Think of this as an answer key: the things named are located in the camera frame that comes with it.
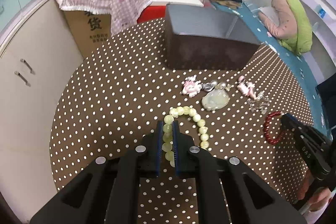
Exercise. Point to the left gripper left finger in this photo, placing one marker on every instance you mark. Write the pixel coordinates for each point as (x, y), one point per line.
(106, 191)

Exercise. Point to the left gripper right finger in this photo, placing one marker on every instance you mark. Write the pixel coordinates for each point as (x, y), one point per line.
(228, 191)

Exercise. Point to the pink charm earrings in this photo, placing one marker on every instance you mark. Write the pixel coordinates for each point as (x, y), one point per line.
(246, 88)

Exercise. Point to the pale jade pendant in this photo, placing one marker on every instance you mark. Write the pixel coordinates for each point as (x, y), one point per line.
(215, 100)

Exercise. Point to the pink flower hair clip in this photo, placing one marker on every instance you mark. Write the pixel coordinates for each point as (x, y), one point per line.
(191, 86)

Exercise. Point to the operator hand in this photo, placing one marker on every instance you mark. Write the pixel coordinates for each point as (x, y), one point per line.
(320, 197)

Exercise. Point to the hanging dark jacket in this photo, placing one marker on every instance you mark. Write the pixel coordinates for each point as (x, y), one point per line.
(327, 92)

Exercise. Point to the brown polka dot tablecloth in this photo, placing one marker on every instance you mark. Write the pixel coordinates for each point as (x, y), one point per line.
(120, 92)

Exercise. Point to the pearl earrings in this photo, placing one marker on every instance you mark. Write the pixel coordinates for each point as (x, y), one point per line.
(208, 87)

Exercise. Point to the green and pink quilt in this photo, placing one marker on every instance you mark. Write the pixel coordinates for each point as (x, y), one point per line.
(294, 31)

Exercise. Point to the brown cardboard box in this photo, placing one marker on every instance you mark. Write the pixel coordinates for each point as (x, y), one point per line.
(89, 30)

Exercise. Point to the grey metal tin box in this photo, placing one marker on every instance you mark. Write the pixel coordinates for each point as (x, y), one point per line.
(201, 38)

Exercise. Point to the red ottoman bench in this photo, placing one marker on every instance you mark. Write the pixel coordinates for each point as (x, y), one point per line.
(151, 13)

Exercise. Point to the cream cabinet with handles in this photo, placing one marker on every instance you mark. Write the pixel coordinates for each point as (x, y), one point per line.
(37, 61)

